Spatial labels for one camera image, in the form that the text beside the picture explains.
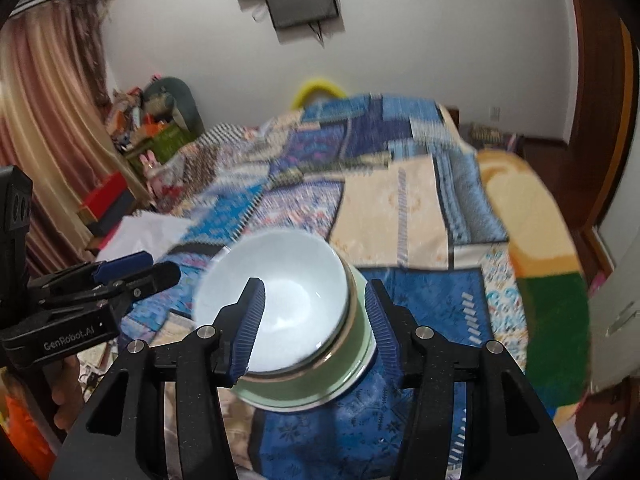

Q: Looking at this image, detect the person's left hand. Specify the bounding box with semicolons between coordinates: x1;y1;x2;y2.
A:
52;355;86;431

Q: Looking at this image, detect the patterned cloth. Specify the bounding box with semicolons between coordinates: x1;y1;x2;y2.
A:
467;122;523;153

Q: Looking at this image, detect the yellow and green blanket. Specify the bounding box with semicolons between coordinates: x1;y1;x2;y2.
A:
475;149;593;431

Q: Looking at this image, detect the red box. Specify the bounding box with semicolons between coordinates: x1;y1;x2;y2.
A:
80;171;128;221

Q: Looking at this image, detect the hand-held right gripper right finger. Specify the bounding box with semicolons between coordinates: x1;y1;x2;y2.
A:
364;279;581;480

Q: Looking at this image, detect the person's left forearm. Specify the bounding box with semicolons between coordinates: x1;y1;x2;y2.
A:
0;395;56;466

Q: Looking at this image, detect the small black wall monitor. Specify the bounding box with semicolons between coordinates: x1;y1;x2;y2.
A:
264;0;341;29

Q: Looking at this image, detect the white cable bundle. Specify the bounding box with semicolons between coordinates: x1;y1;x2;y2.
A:
80;347;113;388

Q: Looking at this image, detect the pile of household clutter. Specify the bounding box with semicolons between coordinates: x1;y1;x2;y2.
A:
107;87;176;153

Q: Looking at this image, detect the white cloth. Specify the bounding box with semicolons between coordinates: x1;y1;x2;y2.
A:
97;210;191;263

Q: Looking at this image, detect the pink rabbit toy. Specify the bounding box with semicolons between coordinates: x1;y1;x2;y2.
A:
140;152;163;196

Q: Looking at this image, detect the dark grey box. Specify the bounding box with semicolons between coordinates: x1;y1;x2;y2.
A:
87;192;136;236

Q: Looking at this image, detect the pink bowl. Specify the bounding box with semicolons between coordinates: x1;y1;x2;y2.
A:
300;260;360;366

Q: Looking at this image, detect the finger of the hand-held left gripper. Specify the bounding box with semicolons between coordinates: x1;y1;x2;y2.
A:
27;252;153;293
30;261;182;321

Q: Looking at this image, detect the white bowl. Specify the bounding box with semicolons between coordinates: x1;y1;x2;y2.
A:
194;230;349;373

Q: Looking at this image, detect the green cardboard box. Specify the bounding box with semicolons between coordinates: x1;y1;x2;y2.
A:
125;125;193;166

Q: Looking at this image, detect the green bowl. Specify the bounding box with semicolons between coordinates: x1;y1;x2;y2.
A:
231;264;377;413

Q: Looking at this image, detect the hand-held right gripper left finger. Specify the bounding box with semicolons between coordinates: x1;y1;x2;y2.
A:
47;276;266;480

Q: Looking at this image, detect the brown wooden door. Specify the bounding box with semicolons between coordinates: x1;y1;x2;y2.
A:
560;0;640;241

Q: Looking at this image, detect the blue patchwork blanket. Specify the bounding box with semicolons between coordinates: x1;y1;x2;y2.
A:
115;92;531;480

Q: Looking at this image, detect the brown striped curtain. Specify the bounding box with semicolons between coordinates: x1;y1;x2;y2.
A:
0;0;151;271

